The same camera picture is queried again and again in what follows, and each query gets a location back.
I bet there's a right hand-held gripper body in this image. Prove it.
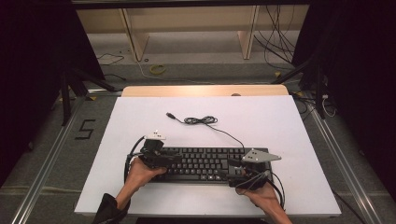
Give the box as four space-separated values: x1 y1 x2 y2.
228 147 282 189

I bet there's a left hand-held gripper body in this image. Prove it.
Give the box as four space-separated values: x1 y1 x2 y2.
137 130 170 170

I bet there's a black keyboard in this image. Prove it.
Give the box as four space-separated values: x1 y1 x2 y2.
148 147 274 185

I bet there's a person's left hand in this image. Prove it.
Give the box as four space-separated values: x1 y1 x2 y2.
123 156 168 192

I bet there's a person's right hand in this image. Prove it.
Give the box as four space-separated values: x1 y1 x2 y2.
238 182 282 214

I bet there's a white board table cover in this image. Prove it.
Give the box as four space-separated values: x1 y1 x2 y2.
74 95 343 218

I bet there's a wooden table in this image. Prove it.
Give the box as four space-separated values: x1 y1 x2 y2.
120 84 290 98

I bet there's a person's black sleeve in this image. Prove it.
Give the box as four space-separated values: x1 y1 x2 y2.
92 192 132 224

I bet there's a yellow tape roll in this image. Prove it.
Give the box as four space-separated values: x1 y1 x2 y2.
148 63 167 76

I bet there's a black tripod stand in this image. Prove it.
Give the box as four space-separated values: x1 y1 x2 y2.
59 63 123 127
271 52 328 119

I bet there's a light wooden bench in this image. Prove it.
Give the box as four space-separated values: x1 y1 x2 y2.
76 5 310 63

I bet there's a black curtain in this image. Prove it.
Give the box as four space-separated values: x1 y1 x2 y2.
0 0 106 188
291 0 396 200

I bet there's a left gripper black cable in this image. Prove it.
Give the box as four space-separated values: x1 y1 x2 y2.
123 135 148 184

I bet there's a black keyboard cable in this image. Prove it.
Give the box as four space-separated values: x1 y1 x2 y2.
165 112 246 148

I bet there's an aluminium floor rail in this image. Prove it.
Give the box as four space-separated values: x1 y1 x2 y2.
10 88 124 224
292 91 382 224

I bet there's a thin black floor cable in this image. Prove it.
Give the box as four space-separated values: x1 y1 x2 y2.
95 52 125 66

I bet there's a bundle of hanging black cables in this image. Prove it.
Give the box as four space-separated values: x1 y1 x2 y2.
253 5 301 71

